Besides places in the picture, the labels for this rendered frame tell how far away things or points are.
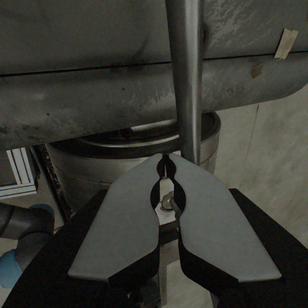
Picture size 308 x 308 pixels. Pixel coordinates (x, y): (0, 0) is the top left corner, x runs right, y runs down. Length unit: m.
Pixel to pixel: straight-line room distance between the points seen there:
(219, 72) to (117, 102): 0.10
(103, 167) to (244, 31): 0.20
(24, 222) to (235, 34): 0.55
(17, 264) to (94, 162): 0.33
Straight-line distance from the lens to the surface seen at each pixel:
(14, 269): 0.52
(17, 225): 0.57
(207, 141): 0.27
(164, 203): 0.28
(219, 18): 0.20
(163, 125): 0.27
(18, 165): 1.39
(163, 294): 1.54
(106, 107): 0.17
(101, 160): 0.23
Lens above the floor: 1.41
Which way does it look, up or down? 54 degrees down
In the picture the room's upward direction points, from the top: 140 degrees clockwise
